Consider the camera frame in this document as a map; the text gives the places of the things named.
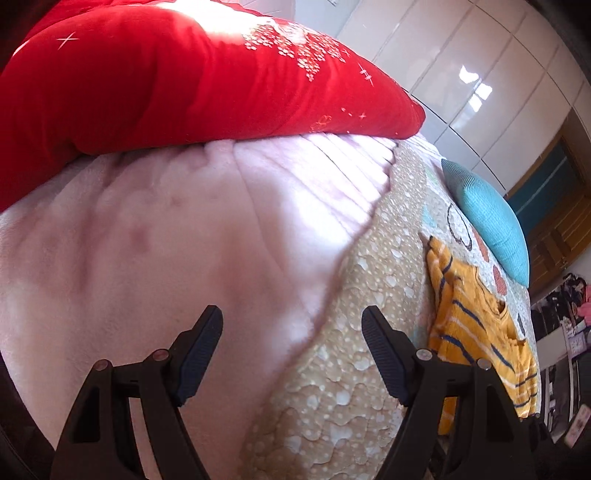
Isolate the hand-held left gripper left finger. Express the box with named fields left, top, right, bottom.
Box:
left=54, top=305, right=225, bottom=480

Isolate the yellow striped knit sweater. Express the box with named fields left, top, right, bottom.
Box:
left=424, top=235, right=541, bottom=435

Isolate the blue knit pillow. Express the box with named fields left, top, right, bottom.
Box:
left=441, top=158, right=530, bottom=286

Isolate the patterned quilted bedspread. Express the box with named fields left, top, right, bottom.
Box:
left=240, top=136, right=541, bottom=480

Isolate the red embroidered quilt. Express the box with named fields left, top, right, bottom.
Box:
left=0, top=0, right=426, bottom=213

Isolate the wooden door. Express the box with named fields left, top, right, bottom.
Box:
left=526, top=185, right=591, bottom=296

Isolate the white glossy wardrobe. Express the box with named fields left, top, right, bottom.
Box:
left=337, top=0, right=578, bottom=195

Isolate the cluttered storage shelf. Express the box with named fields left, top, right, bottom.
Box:
left=531, top=272, right=591, bottom=444

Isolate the pale pink fleece blanket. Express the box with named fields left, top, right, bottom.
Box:
left=0, top=131, right=398, bottom=480

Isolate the teal wall panel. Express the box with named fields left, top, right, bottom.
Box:
left=512, top=141, right=571, bottom=227

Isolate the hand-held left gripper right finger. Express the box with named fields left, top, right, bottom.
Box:
left=361, top=305, right=539, bottom=480

